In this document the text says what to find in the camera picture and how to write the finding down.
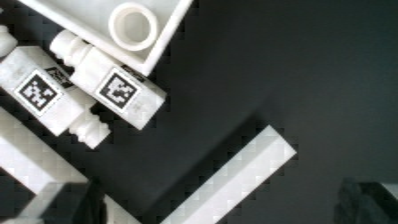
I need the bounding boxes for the white square tabletop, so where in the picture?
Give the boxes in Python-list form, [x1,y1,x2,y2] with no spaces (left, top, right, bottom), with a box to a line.
[17,0,193,75]

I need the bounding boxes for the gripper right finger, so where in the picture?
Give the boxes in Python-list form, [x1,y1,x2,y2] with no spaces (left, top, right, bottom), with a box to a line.
[335,179,398,224]

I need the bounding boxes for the white U-shaped obstacle fence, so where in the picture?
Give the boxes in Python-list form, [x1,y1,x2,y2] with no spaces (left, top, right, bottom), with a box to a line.
[0,109,296,224]

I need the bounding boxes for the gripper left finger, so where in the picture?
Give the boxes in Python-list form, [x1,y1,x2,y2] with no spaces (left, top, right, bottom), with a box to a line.
[22,182,106,224]

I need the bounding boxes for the white table leg with tag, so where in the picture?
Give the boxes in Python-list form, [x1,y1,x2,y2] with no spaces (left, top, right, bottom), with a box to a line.
[49,30,166,129]
[0,25,95,138]

